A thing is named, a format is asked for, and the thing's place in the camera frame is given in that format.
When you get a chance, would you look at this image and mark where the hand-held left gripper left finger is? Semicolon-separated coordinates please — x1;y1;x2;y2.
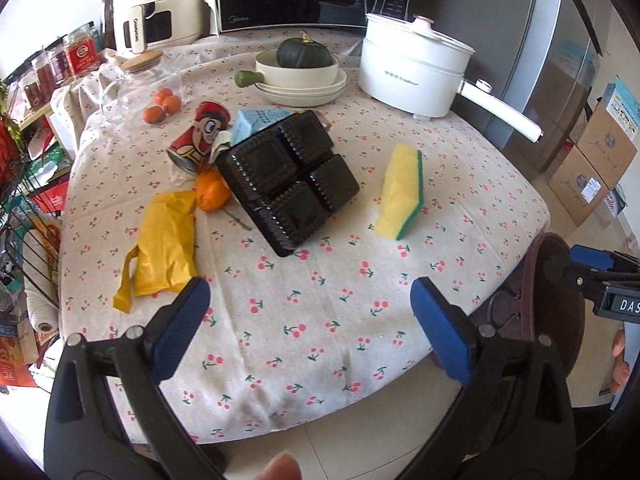
44;276;226;480

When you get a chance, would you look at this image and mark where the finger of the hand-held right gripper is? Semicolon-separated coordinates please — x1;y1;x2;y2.
544;258;602;289
571;244;617;272

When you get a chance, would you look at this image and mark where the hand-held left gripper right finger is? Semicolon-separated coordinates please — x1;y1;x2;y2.
390;277;577;480

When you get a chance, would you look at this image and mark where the person's right hand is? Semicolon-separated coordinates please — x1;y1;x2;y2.
609;329;633;397

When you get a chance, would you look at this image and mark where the person's left hand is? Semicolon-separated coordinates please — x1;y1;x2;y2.
260;452;304;480

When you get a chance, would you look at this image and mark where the brown wooden chair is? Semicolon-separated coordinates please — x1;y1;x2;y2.
467;232;588;408

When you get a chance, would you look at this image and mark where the cardboard box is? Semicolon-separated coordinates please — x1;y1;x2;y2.
575;97;640;192
547;147;614;229

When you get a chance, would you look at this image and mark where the yellow plastic bag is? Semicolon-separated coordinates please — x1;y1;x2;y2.
112;189;199;314

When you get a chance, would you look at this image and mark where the large orange tangerine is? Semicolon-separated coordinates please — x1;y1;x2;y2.
195;170;232;212

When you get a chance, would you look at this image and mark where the white twine roll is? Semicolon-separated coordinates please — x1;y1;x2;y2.
22;230;62;334

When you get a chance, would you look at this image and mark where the yellow green sponge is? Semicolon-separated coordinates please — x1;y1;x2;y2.
376;143;425;241

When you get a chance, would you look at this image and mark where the blue and white box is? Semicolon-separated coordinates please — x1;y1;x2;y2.
602;76;640;142

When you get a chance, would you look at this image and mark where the orange printed box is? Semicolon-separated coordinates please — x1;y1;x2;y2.
0;332;42;389

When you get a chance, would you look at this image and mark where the black plastic compartment tray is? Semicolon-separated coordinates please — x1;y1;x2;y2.
216;110;361;258

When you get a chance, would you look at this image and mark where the red cartoon paper can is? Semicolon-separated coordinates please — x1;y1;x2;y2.
166;101;233;177

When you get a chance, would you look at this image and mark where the light blue carton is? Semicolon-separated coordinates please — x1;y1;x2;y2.
230;108;301;147

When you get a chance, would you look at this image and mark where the grey refrigerator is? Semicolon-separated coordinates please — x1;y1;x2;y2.
425;0;617;177

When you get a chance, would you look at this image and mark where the white electric pot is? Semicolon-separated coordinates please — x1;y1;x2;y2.
360;12;544;143

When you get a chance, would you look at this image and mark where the glass jar with wooden lid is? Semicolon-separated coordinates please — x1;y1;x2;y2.
100;50;182;126

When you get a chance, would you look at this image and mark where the cream plate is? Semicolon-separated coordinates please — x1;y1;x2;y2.
255;67;347;98
256;80;347;109

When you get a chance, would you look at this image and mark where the white pot lid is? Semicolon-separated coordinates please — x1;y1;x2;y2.
366;12;476;59

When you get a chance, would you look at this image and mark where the spice jar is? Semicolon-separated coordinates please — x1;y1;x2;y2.
30;52;57;92

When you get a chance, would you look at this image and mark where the dark green pumpkin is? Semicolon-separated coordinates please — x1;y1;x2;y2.
277;31;334;69

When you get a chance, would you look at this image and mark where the cream air fryer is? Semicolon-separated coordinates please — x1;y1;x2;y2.
111;0;209;56

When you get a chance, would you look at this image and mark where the black wire rack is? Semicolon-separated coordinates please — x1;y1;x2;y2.
0;80;67;321

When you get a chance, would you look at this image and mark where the white pan with green handle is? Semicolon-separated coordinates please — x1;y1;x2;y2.
235;49;341;94

